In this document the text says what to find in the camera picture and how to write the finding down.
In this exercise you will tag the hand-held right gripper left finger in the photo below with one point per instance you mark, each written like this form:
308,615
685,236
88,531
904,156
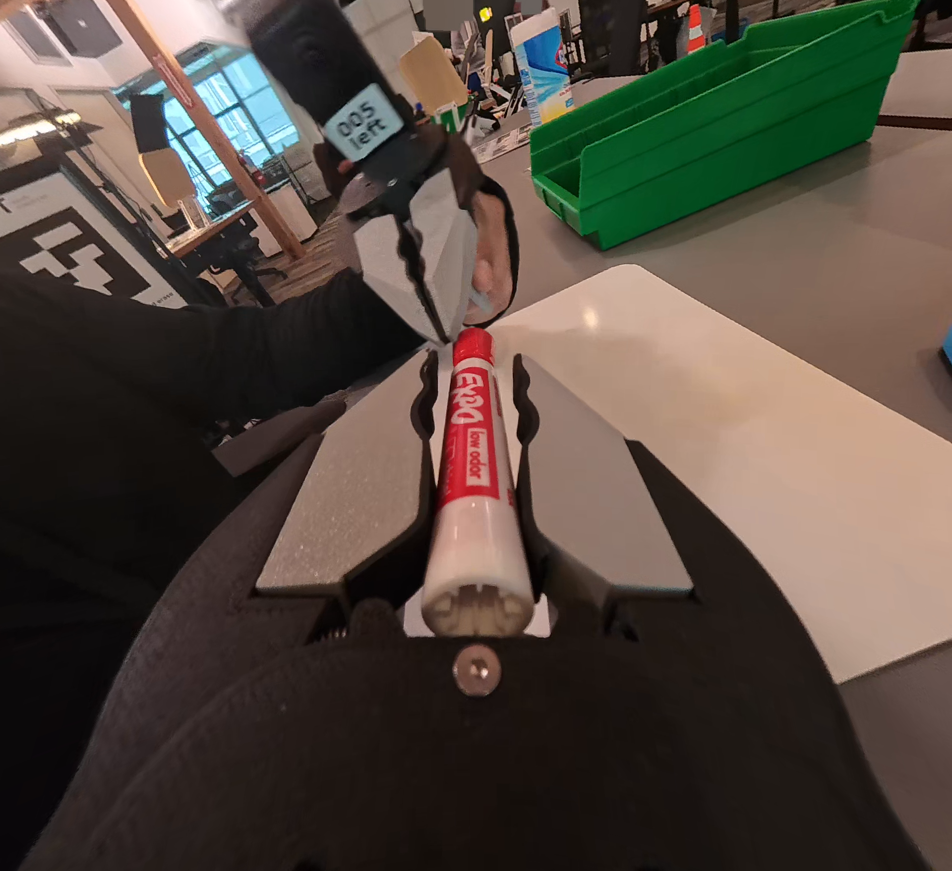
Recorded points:
349,506

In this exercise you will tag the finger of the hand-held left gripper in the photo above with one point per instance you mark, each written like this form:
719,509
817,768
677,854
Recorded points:
446,239
387,261

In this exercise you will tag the green plastic bin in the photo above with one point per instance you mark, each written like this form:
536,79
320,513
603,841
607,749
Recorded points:
706,142

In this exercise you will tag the printed tag paper sheet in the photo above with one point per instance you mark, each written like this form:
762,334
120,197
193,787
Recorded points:
502,146

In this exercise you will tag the black white tag board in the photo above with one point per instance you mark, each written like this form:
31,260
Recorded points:
74,246

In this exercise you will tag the orange traffic cone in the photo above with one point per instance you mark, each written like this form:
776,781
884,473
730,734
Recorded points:
694,31

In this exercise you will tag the wooden post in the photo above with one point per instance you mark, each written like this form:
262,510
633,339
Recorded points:
193,105

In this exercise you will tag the white blue wipes canister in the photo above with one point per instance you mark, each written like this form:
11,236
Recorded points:
543,68

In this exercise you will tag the white whiteboard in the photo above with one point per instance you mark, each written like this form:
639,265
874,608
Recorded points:
744,454

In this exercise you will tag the person's left hand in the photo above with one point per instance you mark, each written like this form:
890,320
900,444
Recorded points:
494,261

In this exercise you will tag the red dry erase marker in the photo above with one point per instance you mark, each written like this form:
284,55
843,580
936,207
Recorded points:
476,514

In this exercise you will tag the black office chair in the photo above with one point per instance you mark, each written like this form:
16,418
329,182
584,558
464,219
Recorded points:
613,8

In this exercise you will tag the blue whiteboard eraser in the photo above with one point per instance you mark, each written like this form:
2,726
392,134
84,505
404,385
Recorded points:
947,347

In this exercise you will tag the beige board on green stand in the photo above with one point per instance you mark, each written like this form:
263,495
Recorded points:
431,72

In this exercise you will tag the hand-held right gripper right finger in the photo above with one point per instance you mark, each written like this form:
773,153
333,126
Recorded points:
602,506

